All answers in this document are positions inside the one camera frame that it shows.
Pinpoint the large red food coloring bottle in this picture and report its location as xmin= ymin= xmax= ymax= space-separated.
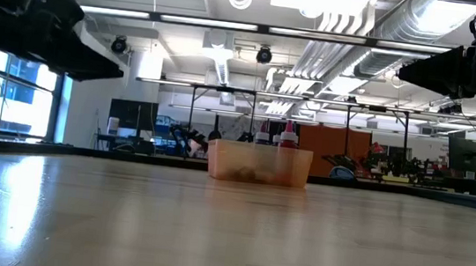
xmin=279 ymin=118 xmax=301 ymax=150

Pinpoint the black ceiling spot lamp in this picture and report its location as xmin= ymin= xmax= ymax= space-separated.
xmin=255 ymin=45 xmax=274 ymax=66
xmin=110 ymin=34 xmax=130 ymax=55

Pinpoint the large office window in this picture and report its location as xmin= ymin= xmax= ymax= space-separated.
xmin=0 ymin=45 xmax=70 ymax=142

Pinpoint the dark monitor on workbench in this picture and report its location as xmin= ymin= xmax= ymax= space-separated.
xmin=445 ymin=136 xmax=476 ymax=176

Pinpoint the white canister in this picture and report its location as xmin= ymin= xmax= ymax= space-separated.
xmin=106 ymin=116 xmax=121 ymax=137

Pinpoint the dark background monitor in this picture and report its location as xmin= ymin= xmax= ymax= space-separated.
xmin=108 ymin=98 xmax=160 ymax=133

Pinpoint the cluttered background workbench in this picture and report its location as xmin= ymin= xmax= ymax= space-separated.
xmin=381 ymin=152 xmax=476 ymax=197

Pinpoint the orange partition panel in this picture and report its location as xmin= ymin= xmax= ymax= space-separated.
xmin=294 ymin=122 xmax=373 ymax=182

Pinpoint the white ceiling light panel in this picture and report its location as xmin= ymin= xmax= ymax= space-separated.
xmin=270 ymin=0 xmax=371 ymax=26

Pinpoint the blue white round object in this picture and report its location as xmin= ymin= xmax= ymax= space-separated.
xmin=328 ymin=164 xmax=359 ymax=181

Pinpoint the black bar with light strips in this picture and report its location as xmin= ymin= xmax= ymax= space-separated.
xmin=79 ymin=4 xmax=457 ymax=57

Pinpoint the translucent orange plastic bin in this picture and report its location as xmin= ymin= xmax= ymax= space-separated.
xmin=204 ymin=137 xmax=315 ymax=190

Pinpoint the silver ventilation duct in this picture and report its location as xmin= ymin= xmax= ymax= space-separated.
xmin=349 ymin=0 xmax=476 ymax=91

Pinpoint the black aluminium table frame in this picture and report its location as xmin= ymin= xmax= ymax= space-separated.
xmin=0 ymin=137 xmax=476 ymax=213

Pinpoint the black background rig frame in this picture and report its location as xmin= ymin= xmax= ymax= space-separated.
xmin=186 ymin=82 xmax=259 ymax=144
xmin=342 ymin=102 xmax=413 ymax=159

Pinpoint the white hanging duct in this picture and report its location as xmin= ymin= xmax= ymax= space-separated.
xmin=198 ymin=29 xmax=239 ymax=87

